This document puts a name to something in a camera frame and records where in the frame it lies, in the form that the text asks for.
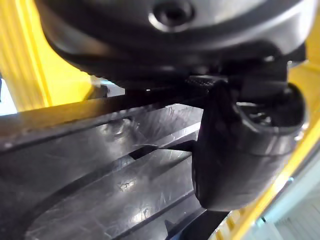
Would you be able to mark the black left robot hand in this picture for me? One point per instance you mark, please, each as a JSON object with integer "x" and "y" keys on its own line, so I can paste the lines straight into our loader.
{"x": 175, "y": 45}

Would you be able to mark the yellow metal shelf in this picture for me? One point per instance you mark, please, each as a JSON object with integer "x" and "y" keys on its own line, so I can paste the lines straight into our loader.
{"x": 25, "y": 55}

